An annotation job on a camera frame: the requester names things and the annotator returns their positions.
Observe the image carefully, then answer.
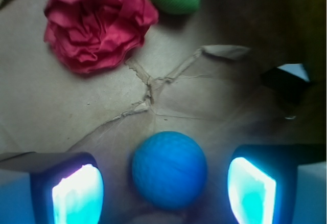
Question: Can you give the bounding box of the blue ball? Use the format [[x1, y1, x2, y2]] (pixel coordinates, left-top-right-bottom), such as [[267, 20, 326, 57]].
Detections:
[[131, 131, 207, 210]]

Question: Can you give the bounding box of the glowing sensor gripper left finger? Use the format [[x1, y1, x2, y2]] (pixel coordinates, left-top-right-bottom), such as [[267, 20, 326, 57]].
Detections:
[[1, 152, 104, 223]]

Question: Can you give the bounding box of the brown paper bag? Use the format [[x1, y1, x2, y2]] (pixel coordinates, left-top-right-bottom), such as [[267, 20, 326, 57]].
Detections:
[[1, 0, 326, 223]]

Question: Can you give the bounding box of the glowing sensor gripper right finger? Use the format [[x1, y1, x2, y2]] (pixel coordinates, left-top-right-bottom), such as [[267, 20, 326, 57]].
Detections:
[[227, 144, 326, 223]]

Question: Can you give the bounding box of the red crumpled paper flower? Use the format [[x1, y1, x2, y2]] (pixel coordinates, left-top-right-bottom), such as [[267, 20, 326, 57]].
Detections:
[[44, 0, 158, 74]]

